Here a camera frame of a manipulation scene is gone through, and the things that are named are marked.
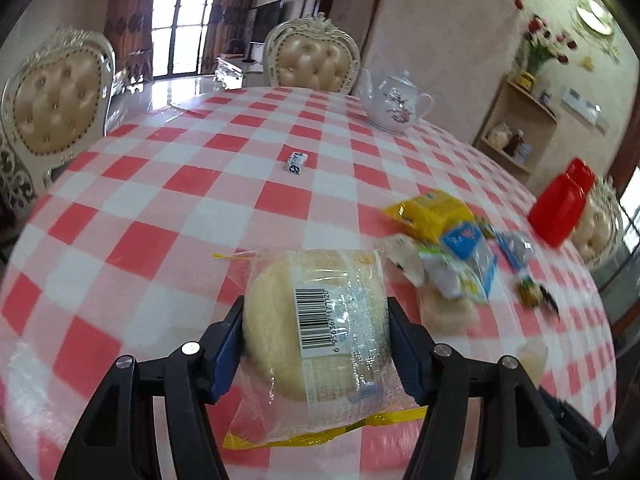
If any white triangular snack packet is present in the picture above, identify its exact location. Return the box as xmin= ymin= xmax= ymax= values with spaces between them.
xmin=516 ymin=338 xmax=549 ymax=388

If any green ginkgo snack packet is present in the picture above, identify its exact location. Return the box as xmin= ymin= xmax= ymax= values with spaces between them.
xmin=418 ymin=246 xmax=487 ymax=304

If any small blue clear packet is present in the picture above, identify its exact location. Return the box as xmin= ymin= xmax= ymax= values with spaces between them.
xmin=497 ymin=231 xmax=534 ymax=272

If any blue monkey snack bag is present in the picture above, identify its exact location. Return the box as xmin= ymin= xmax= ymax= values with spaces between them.
xmin=439 ymin=221 xmax=497 ymax=302

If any round bread clear package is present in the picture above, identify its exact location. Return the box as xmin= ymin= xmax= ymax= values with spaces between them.
xmin=224 ymin=249 xmax=425 ymax=451

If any yellow snack bag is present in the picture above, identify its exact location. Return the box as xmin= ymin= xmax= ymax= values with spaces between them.
xmin=383 ymin=190 xmax=475 ymax=243

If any white nut snack packet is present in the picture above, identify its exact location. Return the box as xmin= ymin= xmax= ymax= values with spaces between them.
xmin=383 ymin=233 xmax=425 ymax=288

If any clear wrapped biscuit pack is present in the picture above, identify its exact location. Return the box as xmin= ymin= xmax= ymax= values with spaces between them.
xmin=416 ymin=283 xmax=480 ymax=336

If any cream tufted chair right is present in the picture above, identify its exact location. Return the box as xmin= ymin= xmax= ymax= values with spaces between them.
xmin=570 ymin=177 xmax=623 ymax=271

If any cream tufted chair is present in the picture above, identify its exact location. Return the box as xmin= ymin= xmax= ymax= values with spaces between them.
xmin=570 ymin=177 xmax=623 ymax=271
xmin=1 ymin=27 xmax=115 ymax=221
xmin=262 ymin=13 xmax=361 ymax=96

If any red thermos jug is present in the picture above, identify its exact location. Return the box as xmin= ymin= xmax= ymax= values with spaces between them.
xmin=527 ymin=158 xmax=596 ymax=248

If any wooden corner shelf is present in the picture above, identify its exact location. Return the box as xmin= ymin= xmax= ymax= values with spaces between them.
xmin=473 ymin=75 xmax=558 ymax=194

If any small white candy wrapper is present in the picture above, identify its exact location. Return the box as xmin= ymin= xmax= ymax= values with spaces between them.
xmin=285 ymin=151 xmax=308 ymax=174

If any cream tufted chair left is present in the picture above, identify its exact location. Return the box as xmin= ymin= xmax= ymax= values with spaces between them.
xmin=1 ymin=27 xmax=115 ymax=221

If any white floral teapot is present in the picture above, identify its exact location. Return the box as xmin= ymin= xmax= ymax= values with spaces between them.
xmin=359 ymin=68 xmax=435 ymax=134

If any white tv cabinet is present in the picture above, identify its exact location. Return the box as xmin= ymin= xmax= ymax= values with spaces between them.
xmin=215 ymin=56 xmax=266 ymax=90

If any red flower bouquet vase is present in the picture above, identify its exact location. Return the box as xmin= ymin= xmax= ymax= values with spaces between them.
xmin=513 ymin=14 xmax=578 ymax=93

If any window with curtains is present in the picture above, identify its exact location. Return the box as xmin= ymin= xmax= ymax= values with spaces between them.
xmin=152 ymin=0 xmax=214 ymax=78

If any wall television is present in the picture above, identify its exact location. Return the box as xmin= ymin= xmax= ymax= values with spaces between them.
xmin=248 ymin=0 xmax=286 ymax=44

